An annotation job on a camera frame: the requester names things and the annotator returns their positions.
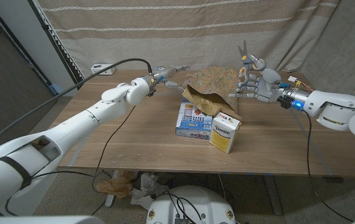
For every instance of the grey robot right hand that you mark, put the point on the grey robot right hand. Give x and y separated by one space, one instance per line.
269 88

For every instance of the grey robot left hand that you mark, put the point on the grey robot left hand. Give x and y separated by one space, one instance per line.
162 76

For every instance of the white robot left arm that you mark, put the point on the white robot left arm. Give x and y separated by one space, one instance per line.
71 127

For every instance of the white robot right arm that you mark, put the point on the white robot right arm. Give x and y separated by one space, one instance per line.
336 105

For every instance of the blue white cardboard box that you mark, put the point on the blue white cardboard box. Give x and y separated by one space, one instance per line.
193 124

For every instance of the white yellow carton box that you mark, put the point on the white yellow carton box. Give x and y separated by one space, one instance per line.
224 133

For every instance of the crumpled white paper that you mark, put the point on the crumpled white paper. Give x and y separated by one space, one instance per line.
148 183

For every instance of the crumpled brown paper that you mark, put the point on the crumpled brown paper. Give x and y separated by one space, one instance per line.
115 186

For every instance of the beige striped curtain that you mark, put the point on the beige striped curtain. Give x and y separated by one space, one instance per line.
196 31

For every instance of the white power strip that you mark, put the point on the white power strip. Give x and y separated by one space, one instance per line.
98 67

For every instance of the grey tape outline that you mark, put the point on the grey tape outline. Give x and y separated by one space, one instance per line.
314 149

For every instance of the grey metal table leg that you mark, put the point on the grey metal table leg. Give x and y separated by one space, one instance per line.
274 196

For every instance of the white robot torso base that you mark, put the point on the white robot torso base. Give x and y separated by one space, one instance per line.
202 202

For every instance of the white metal table leg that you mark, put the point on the white metal table leg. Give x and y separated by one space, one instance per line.
110 200

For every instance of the black slanted frame post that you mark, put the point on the black slanted frame post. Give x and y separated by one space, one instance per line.
59 46

